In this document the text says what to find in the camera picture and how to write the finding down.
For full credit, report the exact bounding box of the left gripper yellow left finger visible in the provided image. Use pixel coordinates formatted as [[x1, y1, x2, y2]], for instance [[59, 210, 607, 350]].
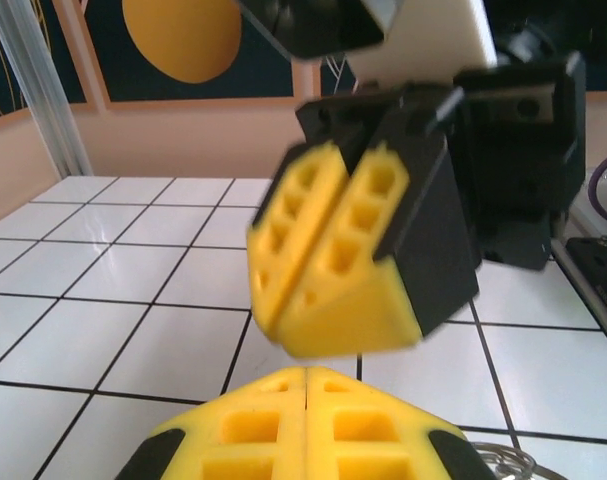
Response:
[[115, 367, 308, 480]]

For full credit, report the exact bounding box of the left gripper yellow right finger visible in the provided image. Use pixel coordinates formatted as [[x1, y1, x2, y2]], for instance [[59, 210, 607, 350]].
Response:
[[306, 367, 499, 480]]

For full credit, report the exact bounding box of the silver keyring chain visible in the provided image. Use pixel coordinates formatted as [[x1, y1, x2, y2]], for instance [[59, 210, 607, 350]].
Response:
[[470, 442, 542, 480]]

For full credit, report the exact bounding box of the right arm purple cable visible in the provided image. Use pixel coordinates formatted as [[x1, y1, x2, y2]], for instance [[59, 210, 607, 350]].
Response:
[[586, 147, 607, 226]]

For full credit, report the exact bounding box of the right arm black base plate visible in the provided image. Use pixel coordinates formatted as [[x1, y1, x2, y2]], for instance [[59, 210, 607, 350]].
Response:
[[565, 234, 607, 346]]

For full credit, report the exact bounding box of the aluminium corner post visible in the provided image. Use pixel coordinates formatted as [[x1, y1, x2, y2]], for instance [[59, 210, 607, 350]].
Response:
[[0, 0, 92, 179]]

